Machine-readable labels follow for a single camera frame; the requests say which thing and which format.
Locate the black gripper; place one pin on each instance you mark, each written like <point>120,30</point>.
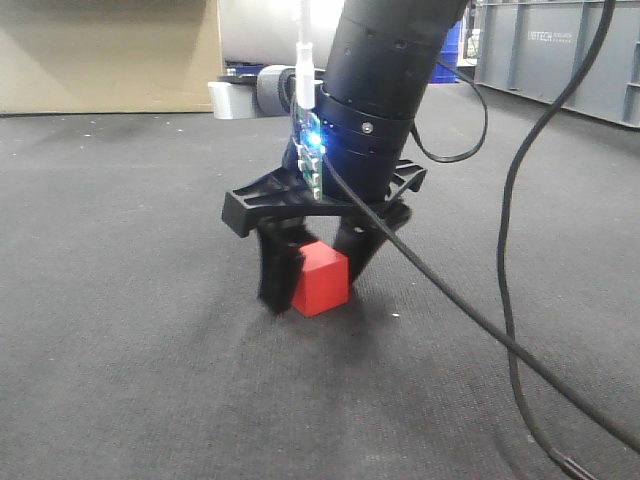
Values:
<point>281,196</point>

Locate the red magnetic cube block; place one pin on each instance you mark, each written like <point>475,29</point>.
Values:
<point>324,281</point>

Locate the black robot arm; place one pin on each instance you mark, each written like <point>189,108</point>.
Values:
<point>367,97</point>

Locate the green circuit board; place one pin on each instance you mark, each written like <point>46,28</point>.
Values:
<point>310,149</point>

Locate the grey tape roll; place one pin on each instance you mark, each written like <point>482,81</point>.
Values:
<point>274,90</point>

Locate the white plastic cup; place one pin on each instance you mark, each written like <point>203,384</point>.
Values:
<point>232,101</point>

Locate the blue plastic crate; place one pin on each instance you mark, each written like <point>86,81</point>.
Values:
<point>449,55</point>

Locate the grey metal container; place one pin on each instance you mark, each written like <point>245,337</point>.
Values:
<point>533,48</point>

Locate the large cardboard box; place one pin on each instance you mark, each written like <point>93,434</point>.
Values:
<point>108,56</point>

